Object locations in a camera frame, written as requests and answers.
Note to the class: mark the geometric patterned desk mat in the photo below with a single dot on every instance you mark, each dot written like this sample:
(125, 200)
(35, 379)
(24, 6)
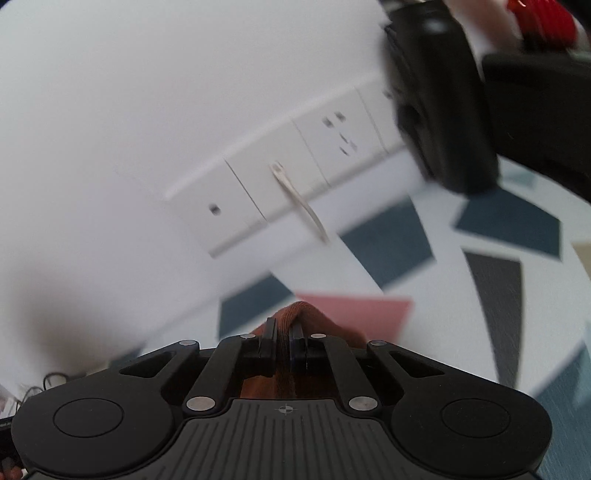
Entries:
(508, 221)

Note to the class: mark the white wall socket plate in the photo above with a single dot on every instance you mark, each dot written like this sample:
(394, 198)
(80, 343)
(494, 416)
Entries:
(249, 203)

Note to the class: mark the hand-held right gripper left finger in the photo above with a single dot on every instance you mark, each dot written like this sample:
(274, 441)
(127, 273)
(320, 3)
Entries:
(270, 350)

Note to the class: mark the black bottle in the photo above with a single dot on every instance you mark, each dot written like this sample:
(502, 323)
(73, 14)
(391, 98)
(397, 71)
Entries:
(438, 92)

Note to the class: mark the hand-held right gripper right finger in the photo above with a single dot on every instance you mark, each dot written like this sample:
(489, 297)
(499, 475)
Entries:
(296, 350)

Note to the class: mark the red and white cloth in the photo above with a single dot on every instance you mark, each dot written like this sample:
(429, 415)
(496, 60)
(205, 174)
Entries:
(545, 18)

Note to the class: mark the rust brown garment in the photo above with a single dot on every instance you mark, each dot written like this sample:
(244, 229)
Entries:
(316, 318)

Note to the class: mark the black padded object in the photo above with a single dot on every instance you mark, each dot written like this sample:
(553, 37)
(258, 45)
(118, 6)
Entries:
(545, 101)

